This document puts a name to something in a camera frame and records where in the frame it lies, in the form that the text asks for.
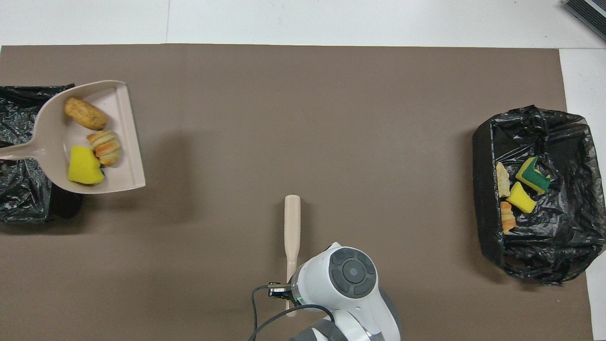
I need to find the beige hand brush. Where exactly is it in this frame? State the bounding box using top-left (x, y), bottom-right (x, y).
top-left (284, 194), bottom-right (302, 317)

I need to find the beige plastic dustpan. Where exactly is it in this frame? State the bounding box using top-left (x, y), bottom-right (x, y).
top-left (0, 80), bottom-right (146, 195)

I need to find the small striped croissant piece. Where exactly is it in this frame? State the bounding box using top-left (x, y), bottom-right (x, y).
top-left (87, 130), bottom-right (122, 167)

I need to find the yellow green sponge piece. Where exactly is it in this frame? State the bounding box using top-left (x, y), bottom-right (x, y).
top-left (68, 145), bottom-right (105, 185)
top-left (515, 156), bottom-right (552, 194)
top-left (506, 182), bottom-right (537, 214)

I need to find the long striped croissant piece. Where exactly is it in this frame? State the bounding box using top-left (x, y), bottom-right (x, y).
top-left (500, 201), bottom-right (517, 235)

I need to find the pale torn bread piece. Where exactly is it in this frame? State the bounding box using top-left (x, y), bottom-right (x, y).
top-left (496, 162), bottom-right (511, 198)

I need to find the brown oval bread roll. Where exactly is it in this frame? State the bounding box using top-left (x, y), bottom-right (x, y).
top-left (64, 97), bottom-right (109, 131)

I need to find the black bag-lined bin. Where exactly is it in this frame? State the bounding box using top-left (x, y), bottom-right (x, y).
top-left (472, 105), bottom-right (606, 285)
top-left (0, 84), bottom-right (83, 224)

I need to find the brown table mat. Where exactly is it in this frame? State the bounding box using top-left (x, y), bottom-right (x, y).
top-left (0, 44), bottom-right (595, 341)

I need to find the grey ribbed box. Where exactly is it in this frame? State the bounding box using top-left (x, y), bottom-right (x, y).
top-left (561, 0), bottom-right (606, 42)

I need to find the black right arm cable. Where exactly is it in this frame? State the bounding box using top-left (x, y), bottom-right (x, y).
top-left (249, 284), bottom-right (334, 341)

